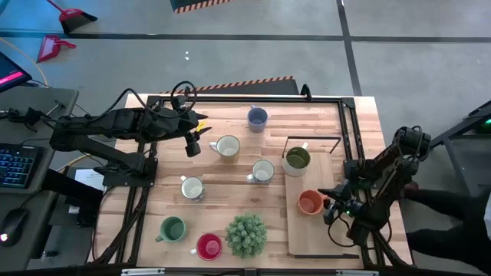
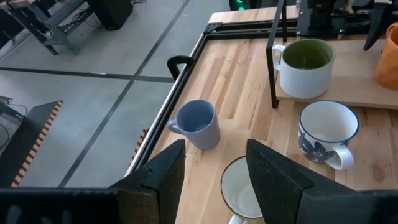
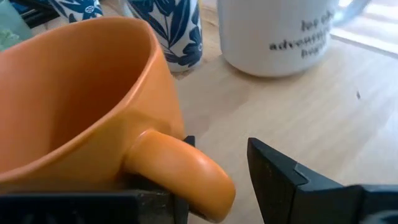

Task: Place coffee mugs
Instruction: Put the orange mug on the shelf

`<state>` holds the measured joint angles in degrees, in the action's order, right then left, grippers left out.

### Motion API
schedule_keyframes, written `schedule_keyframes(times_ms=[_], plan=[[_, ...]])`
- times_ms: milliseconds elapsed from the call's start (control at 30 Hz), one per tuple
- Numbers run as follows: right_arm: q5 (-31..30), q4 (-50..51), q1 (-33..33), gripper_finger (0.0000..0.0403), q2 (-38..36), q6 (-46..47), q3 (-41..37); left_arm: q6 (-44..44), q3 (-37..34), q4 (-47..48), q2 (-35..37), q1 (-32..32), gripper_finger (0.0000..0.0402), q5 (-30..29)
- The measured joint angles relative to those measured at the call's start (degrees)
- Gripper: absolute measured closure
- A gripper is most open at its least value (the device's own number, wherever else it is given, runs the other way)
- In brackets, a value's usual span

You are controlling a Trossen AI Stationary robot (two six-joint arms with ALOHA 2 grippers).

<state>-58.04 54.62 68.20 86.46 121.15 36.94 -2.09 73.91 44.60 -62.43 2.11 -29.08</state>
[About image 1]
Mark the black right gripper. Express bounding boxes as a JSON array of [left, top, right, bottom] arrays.
[[317, 179, 371, 227]]

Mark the yellow cable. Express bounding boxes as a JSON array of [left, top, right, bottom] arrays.
[[0, 37, 104, 173]]

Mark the black monitor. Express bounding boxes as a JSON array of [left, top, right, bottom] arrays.
[[0, 51, 33, 94]]

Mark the succulent in grey patterned pot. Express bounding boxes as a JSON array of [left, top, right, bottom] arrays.
[[224, 213, 269, 259]]

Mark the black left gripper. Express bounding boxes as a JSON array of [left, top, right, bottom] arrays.
[[151, 107, 213, 139]]

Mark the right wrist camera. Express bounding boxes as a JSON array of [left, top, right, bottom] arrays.
[[322, 206, 341, 226]]

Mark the backlit keyboard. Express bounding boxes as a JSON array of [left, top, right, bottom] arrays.
[[0, 143, 44, 189]]

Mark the blue floral white mug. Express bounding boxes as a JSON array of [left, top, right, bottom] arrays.
[[245, 159, 275, 186], [179, 175, 206, 202]]

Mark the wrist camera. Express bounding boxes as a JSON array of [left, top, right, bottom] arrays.
[[322, 206, 341, 226], [184, 133, 202, 158]]

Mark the black clamp mount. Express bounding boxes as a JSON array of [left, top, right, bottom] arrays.
[[0, 100, 66, 133]]

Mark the wooden shelf black metal frame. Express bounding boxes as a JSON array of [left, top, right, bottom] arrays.
[[282, 135, 361, 260]]

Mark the red broom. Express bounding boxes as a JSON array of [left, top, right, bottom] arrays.
[[45, 0, 98, 34]]

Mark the red dustpan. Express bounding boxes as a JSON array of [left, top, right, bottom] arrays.
[[36, 34, 77, 64]]

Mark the person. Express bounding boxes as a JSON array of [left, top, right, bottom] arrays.
[[398, 182, 491, 275]]

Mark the lavender mug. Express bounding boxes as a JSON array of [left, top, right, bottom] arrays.
[[246, 105, 269, 134]]

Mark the red mug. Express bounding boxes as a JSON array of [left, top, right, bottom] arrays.
[[189, 232, 224, 262]]

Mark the silver table bracket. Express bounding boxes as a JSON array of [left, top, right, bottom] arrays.
[[336, 269, 380, 276], [120, 268, 166, 276]]

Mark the white paper sheet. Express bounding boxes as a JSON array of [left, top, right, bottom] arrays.
[[74, 168, 107, 192]]

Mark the black computer mouse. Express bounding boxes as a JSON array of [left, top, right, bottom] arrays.
[[0, 208, 30, 248]]

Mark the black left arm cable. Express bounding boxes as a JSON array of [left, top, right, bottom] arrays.
[[88, 79, 198, 124]]

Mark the hazard striped black mat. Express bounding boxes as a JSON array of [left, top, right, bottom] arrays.
[[170, 0, 235, 15], [159, 75, 300, 96]]

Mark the grey desk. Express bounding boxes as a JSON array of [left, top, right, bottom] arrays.
[[0, 86, 80, 271]]

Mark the black metal stand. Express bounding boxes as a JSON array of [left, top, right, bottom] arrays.
[[423, 100, 491, 223]]

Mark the black equipment box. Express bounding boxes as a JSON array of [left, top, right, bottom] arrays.
[[40, 168, 104, 227]]

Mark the orange mug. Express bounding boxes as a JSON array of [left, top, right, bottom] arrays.
[[297, 189, 329, 216]]

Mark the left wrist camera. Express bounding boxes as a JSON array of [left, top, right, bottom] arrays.
[[184, 133, 202, 158]]

